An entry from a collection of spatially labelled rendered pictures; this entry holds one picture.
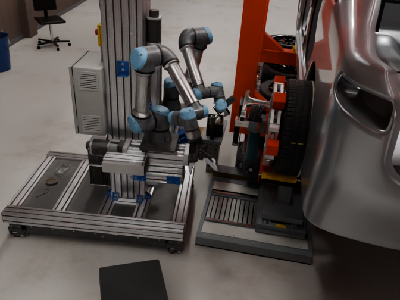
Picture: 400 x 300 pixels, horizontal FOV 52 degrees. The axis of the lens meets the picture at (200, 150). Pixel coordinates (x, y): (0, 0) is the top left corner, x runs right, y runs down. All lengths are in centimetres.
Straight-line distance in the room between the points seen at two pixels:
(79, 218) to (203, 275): 93
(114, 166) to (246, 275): 115
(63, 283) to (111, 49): 150
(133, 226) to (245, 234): 82
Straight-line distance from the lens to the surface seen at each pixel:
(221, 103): 264
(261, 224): 306
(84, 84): 269
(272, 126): 260
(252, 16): 310
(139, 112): 241
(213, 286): 282
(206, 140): 342
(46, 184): 338
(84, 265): 297
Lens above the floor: 212
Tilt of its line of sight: 31 degrees down
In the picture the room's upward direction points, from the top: 4 degrees clockwise
